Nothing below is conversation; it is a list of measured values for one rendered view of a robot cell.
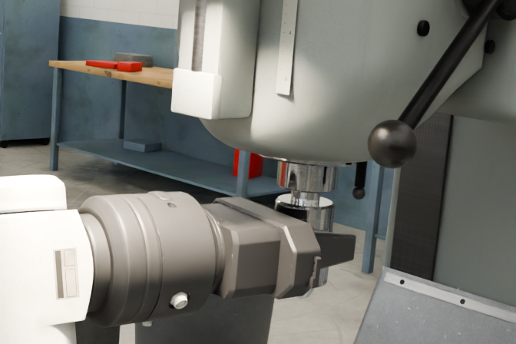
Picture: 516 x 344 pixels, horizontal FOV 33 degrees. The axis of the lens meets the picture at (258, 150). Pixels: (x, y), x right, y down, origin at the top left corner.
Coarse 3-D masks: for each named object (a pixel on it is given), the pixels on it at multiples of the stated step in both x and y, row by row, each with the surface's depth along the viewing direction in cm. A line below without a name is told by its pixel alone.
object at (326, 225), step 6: (306, 222) 65; (312, 222) 65; (318, 222) 66; (324, 222) 66; (330, 222) 67; (312, 228) 66; (318, 228) 66; (324, 228) 66; (330, 228) 67; (324, 270) 67; (324, 276) 67; (324, 282) 67
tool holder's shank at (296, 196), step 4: (292, 192) 67; (296, 192) 67; (300, 192) 66; (304, 192) 66; (292, 196) 67; (296, 196) 67; (300, 196) 66; (304, 196) 66; (308, 196) 66; (312, 196) 66; (316, 196) 67; (296, 200) 67; (300, 200) 66; (304, 200) 66; (308, 200) 66; (312, 200) 66; (316, 200) 67
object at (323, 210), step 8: (280, 200) 67; (288, 200) 67; (320, 200) 68; (328, 200) 68; (280, 208) 66; (288, 208) 66; (296, 208) 65; (304, 208) 65; (312, 208) 65; (320, 208) 66; (328, 208) 66; (296, 216) 65; (304, 216) 65; (312, 216) 65; (320, 216) 66; (328, 216) 66
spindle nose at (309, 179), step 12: (288, 168) 65; (300, 168) 65; (312, 168) 65; (324, 168) 65; (336, 168) 66; (276, 180) 67; (288, 180) 65; (300, 180) 65; (312, 180) 65; (324, 180) 65; (336, 180) 66; (312, 192) 65; (324, 192) 65
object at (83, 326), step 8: (80, 320) 93; (88, 320) 93; (80, 328) 93; (88, 328) 94; (96, 328) 94; (104, 328) 95; (112, 328) 96; (80, 336) 93; (88, 336) 94; (96, 336) 95; (104, 336) 95; (112, 336) 96
